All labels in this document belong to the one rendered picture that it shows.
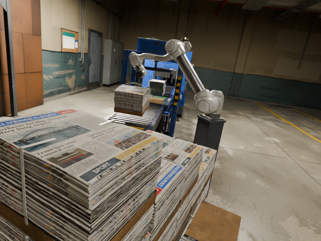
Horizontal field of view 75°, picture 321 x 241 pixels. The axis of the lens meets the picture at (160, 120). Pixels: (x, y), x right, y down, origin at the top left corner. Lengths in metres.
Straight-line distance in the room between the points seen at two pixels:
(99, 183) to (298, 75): 11.67
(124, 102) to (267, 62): 9.79
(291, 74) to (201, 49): 4.34
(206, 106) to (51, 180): 1.50
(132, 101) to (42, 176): 1.60
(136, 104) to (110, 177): 1.62
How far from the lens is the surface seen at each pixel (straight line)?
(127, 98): 2.00
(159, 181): 0.81
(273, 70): 11.43
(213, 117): 2.05
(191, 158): 1.03
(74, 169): 0.41
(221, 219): 1.47
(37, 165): 0.48
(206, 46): 10.75
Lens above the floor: 1.50
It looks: 17 degrees down
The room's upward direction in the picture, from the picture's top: 8 degrees clockwise
